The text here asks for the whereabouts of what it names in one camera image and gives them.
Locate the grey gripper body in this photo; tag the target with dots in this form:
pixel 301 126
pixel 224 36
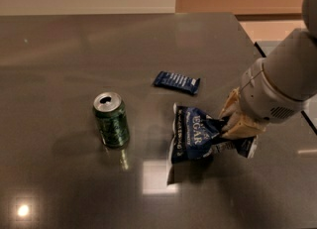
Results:
pixel 264 98

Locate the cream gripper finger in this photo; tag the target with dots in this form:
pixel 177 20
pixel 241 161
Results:
pixel 240 126
pixel 232 104

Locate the blue potato chip bag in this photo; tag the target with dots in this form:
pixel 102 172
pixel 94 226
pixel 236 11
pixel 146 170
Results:
pixel 196 140

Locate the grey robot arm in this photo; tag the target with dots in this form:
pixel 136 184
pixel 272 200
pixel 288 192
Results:
pixel 276 87

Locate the green soda can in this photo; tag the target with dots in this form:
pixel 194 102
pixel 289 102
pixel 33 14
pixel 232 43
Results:
pixel 110 114

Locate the dark blue snack bar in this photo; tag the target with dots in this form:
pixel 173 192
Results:
pixel 176 81

